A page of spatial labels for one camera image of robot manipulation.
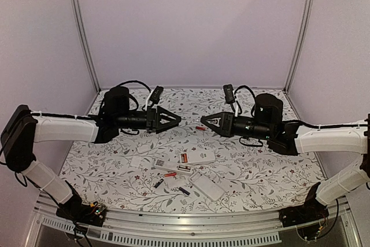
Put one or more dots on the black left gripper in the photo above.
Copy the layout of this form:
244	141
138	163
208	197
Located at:
152	114

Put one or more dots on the white remote control back up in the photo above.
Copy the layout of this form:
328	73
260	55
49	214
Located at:
206	186

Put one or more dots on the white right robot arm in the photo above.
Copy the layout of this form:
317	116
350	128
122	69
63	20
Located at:
294	137

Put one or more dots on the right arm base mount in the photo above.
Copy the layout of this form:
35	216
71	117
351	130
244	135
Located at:
310	211

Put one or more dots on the right aluminium frame post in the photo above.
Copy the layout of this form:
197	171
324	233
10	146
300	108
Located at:
299	45

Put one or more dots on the white battery cover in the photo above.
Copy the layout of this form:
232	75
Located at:
135	162
143	149

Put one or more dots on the white remote with green logo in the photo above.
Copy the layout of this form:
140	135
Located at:
197	158

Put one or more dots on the orange copper battery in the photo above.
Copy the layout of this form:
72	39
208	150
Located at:
185	158

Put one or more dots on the floral tablecloth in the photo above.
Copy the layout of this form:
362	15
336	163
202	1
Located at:
252	178

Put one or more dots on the left aluminium frame post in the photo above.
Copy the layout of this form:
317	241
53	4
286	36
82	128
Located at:
81	31

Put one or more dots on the aluminium frame post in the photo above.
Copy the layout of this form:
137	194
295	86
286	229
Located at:
299	45
81	31

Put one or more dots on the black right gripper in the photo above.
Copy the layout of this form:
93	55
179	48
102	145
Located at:
225	126

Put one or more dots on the front aluminium rail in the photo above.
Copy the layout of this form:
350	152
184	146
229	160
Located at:
139	228

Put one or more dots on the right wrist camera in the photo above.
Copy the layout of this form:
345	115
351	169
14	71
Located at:
230	99

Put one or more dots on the white remote with display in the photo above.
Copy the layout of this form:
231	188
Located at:
173	167

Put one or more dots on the red orange battery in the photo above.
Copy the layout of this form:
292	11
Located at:
170	174
200	128

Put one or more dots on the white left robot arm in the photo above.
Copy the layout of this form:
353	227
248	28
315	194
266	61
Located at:
118	111

